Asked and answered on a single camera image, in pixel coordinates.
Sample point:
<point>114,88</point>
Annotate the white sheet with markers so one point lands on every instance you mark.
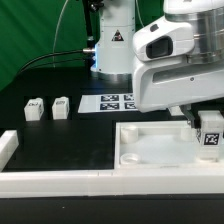
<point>107,103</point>

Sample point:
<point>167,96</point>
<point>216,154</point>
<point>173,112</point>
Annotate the white U-shaped fence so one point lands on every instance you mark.
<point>205,179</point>

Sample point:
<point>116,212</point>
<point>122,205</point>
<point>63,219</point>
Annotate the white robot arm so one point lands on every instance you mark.
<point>114,55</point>

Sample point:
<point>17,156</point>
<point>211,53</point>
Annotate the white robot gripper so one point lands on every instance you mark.
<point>161,75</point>

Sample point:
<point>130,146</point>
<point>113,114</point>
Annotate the black vertical pole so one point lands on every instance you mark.
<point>90,38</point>

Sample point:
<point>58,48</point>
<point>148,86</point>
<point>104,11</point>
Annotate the white square tabletop part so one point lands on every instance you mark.
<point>170,144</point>

